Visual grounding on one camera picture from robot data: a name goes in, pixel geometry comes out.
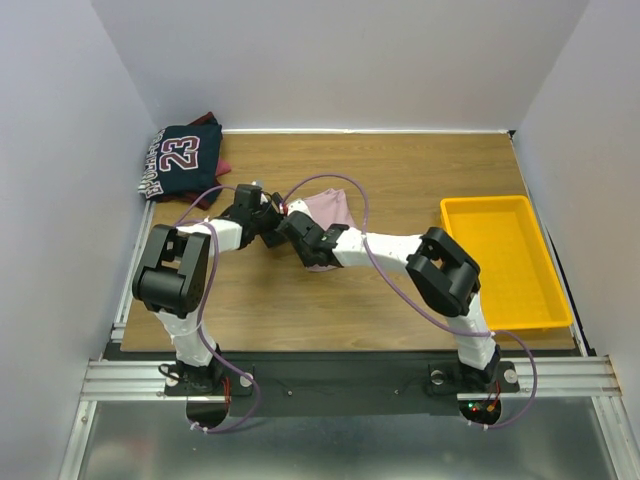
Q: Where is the pink ribbed tank top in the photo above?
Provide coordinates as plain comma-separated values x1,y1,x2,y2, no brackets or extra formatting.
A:
302,187,357,274

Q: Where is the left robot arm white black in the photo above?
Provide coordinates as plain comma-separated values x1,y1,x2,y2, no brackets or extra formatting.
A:
132,184,285,396

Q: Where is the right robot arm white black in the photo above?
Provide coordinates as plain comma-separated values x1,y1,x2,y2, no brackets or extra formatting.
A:
277,211,501,390

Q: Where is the maroon folded tank top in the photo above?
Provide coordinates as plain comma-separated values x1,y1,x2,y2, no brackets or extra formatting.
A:
177,112,234,211

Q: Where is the navy number 23 jersey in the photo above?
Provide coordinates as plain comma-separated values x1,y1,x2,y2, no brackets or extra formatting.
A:
138,123,222,200

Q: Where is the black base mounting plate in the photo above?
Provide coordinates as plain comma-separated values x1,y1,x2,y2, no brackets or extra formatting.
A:
158,351,520,428

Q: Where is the yellow plastic tray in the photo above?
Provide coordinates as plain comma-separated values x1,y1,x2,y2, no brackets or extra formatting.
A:
440,195,572,330

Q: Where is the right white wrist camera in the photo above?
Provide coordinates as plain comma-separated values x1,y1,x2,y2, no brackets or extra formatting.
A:
282,199,312,217

